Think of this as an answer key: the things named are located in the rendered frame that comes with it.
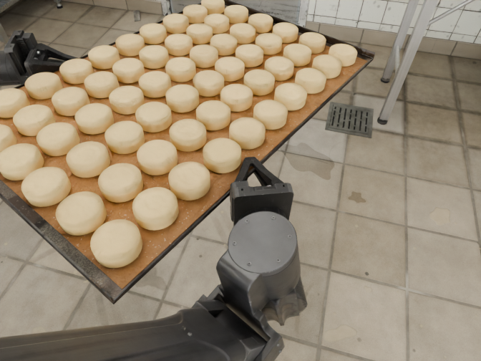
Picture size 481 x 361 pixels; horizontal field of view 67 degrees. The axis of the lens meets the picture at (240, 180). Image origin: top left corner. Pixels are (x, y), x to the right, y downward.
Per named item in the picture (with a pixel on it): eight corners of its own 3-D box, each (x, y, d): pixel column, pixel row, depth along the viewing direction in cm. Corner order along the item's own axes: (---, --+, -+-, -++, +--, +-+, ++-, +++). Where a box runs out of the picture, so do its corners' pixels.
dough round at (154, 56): (134, 62, 64) (132, 51, 62) (156, 51, 66) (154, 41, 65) (154, 72, 62) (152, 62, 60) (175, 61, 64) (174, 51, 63)
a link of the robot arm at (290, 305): (255, 334, 37) (311, 324, 37) (244, 311, 32) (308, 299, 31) (247, 271, 41) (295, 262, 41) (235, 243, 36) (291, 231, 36)
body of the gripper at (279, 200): (290, 178, 40) (307, 236, 35) (281, 228, 47) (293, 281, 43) (232, 183, 39) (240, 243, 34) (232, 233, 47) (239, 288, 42)
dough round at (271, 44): (263, 58, 66) (263, 47, 65) (250, 45, 69) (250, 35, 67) (286, 52, 68) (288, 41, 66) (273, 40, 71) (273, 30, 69)
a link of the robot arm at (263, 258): (185, 334, 37) (248, 398, 33) (142, 291, 28) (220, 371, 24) (259, 250, 42) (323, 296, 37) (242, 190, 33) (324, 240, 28)
